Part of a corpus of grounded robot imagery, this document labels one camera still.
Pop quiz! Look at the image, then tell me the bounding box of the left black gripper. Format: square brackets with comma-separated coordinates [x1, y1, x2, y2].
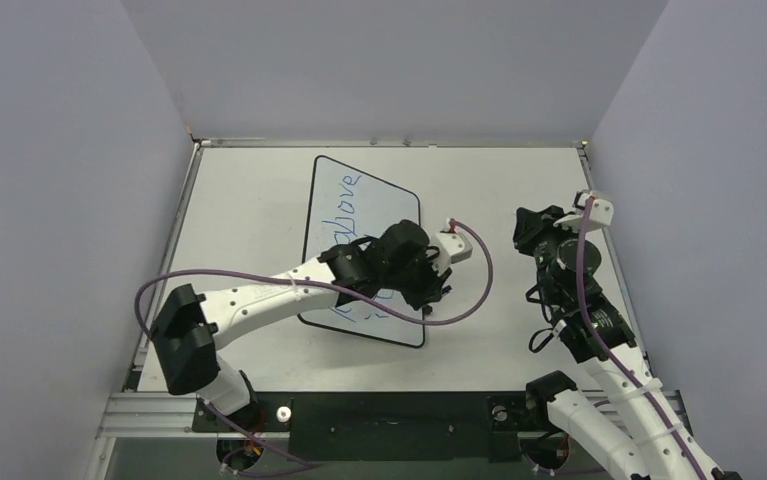
[382, 248, 451, 311]

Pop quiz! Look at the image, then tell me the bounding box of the black framed whiteboard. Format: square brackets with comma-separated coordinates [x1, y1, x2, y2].
[298, 155, 425, 348]

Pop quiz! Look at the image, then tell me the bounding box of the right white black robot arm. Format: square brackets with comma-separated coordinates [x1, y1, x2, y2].
[512, 199, 740, 479]

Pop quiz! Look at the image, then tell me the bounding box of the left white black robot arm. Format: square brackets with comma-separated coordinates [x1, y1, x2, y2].
[150, 220, 472, 430]

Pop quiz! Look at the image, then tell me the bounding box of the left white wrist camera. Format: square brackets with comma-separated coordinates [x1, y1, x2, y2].
[429, 218, 473, 275]

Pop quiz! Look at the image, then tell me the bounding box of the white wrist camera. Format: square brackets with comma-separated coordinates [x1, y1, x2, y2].
[553, 190, 615, 233]
[429, 218, 473, 275]

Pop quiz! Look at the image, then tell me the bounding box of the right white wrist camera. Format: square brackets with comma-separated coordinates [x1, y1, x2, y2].
[553, 190, 615, 233]

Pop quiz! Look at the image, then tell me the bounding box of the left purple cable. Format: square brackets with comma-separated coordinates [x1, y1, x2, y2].
[133, 219, 495, 477]

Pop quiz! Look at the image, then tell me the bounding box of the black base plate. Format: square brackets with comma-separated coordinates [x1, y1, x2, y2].
[192, 390, 557, 464]

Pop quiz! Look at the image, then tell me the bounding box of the aluminium front rail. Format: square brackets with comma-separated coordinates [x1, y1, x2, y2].
[96, 390, 691, 439]

